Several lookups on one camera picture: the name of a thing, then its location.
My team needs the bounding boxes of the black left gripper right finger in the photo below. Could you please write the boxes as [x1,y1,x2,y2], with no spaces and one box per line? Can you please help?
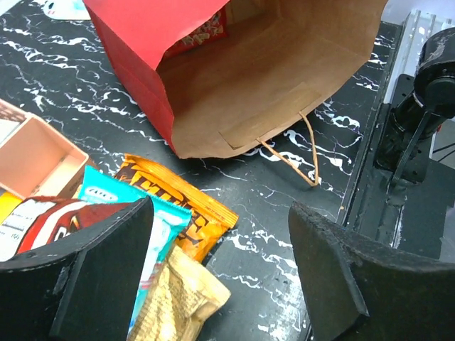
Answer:
[288,202,454,340]

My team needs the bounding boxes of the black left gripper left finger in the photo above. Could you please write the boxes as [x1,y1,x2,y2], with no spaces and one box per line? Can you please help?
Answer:
[1,198,154,340]

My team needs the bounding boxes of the gold snack packet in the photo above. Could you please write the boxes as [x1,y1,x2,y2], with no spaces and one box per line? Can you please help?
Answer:
[127,245,230,340]

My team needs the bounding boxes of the teal white snack packet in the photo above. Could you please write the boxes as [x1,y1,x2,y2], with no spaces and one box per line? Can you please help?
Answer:
[78,166,192,330]

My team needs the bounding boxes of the yellow candy packet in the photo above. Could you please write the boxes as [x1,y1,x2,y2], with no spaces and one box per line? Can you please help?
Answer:
[0,192,23,224]

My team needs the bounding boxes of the orange snack packet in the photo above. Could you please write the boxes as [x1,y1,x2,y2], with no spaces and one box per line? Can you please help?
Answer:
[116,153,238,262]

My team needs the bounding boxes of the red brown paper bag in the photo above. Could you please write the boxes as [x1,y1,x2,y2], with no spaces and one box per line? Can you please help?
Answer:
[82,0,389,188]

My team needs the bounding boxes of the small red snack packet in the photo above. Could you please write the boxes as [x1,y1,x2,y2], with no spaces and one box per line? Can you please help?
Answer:
[163,7,228,60]

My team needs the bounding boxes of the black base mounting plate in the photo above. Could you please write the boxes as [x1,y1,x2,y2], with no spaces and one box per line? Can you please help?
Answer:
[343,104,454,263]

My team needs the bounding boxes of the peach plastic desk organizer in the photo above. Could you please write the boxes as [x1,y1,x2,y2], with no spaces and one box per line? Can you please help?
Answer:
[1,100,93,199]

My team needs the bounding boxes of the blue white packaged item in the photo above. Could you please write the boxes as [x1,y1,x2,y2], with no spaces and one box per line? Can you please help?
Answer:
[42,0,90,21]

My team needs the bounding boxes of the aluminium frame rail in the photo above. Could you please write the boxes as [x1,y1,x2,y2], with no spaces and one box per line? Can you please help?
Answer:
[383,9,451,103]

